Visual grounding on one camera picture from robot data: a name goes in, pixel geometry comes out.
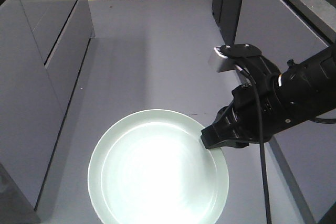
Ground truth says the dark grey tall cabinet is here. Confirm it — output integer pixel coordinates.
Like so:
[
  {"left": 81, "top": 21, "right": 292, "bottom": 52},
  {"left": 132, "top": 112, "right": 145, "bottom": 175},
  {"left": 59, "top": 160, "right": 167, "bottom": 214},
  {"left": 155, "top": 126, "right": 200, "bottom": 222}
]
[{"left": 212, "top": 0, "right": 242, "bottom": 44}]

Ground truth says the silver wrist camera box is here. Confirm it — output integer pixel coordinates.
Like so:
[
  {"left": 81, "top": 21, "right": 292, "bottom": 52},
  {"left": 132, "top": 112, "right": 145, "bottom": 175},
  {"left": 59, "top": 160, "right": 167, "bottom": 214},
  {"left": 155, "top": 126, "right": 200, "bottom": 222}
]
[{"left": 207, "top": 42, "right": 263, "bottom": 73}]

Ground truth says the light green round plate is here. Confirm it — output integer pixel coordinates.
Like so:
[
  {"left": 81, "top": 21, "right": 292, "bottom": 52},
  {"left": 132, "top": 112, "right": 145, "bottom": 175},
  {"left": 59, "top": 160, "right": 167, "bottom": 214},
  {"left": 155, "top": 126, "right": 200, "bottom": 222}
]
[{"left": 88, "top": 109, "right": 229, "bottom": 223}]

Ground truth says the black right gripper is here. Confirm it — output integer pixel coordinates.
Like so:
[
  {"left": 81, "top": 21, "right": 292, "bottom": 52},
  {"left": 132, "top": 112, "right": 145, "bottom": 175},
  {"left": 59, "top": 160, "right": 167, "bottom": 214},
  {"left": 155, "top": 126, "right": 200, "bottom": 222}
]
[{"left": 201, "top": 85, "right": 286, "bottom": 149}]

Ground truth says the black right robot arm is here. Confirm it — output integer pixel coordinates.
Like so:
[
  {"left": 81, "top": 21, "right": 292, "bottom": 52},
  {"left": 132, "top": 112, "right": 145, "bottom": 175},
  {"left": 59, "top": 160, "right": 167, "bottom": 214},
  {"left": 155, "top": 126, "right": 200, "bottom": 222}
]
[{"left": 201, "top": 44, "right": 335, "bottom": 149}]

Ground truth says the black camera cable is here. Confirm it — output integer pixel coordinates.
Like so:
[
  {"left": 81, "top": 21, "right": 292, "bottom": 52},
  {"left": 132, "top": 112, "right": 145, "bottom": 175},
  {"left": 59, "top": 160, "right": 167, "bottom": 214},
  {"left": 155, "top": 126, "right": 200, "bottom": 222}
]
[{"left": 235, "top": 61, "right": 272, "bottom": 224}]

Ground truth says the grey cabinet left row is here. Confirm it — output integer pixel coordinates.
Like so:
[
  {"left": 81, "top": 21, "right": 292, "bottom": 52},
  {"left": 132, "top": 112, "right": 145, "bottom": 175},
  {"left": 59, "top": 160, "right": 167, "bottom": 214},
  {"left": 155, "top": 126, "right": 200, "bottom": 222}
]
[{"left": 1, "top": 0, "right": 93, "bottom": 207}]

